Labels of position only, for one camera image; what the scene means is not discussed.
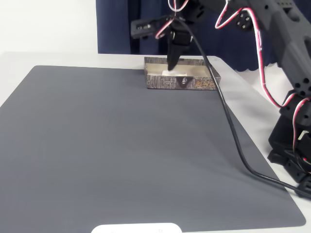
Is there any white eraser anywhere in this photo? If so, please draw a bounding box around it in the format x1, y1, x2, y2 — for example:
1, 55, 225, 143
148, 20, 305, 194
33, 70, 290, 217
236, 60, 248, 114
161, 69, 188, 77

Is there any dark blue curtain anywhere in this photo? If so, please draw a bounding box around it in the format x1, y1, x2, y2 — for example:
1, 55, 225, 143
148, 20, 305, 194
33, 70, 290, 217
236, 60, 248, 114
95, 0, 311, 73

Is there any white rounded object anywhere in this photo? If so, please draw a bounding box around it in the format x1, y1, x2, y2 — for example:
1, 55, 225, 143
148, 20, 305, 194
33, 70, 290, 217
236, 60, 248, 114
91, 222, 183, 233

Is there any black wrist camera plate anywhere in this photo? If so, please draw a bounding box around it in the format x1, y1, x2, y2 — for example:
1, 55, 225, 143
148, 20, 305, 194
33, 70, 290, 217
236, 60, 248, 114
130, 15, 173, 39

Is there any bark-print cardboard box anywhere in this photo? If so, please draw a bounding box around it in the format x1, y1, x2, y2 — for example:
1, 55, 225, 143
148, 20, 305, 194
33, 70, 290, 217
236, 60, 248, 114
144, 56, 222, 90

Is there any black camera cable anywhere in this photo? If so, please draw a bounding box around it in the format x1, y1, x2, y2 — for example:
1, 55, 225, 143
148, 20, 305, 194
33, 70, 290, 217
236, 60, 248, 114
176, 17, 311, 196

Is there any red white servo wire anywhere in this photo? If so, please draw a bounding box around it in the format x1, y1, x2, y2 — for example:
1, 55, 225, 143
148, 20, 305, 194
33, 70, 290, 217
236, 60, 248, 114
215, 0, 311, 176
155, 0, 190, 39

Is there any grey table mat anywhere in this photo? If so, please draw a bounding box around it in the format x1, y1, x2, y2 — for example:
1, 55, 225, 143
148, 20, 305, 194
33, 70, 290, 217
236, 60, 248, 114
0, 65, 307, 230

